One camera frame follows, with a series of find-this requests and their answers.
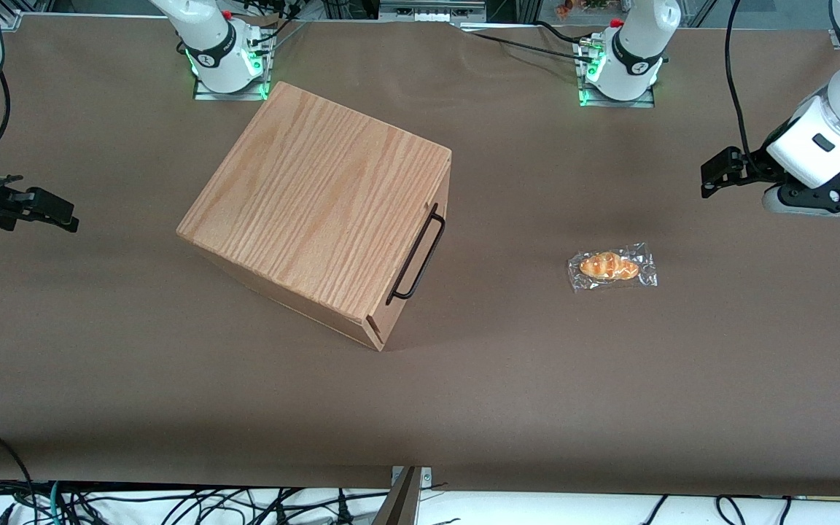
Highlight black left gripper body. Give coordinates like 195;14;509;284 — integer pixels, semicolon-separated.
743;148;790;186

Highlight light wooden drawer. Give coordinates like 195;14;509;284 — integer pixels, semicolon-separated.
365;152;454;349

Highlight black metal drawer handle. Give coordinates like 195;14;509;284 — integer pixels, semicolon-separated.
386;203;447;305

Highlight oak wooden drawer cabinet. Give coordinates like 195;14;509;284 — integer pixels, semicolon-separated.
176;81;453;352

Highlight plastic wrapped bread roll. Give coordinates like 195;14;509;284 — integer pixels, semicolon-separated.
567;242;659;294

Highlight brown table cover sheet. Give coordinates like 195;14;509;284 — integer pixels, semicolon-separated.
0;15;840;498

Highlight grey equipment box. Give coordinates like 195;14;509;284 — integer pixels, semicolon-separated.
378;0;488;23

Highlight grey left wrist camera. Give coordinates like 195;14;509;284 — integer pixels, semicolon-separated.
761;182;840;219

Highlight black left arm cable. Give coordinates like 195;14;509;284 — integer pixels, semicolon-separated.
724;0;758;160

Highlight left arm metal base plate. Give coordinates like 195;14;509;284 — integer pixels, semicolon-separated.
577;40;656;109

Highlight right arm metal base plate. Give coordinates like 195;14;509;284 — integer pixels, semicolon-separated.
192;45;273;101

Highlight short black table cable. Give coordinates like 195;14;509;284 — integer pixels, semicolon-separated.
533;20;593;47

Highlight long black table cable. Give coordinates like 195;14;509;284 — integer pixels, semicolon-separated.
456;26;596;61

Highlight black base connector cables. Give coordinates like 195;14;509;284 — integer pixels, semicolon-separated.
241;0;306;53

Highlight silver bracket with brown strip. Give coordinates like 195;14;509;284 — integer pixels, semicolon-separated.
372;465;433;525

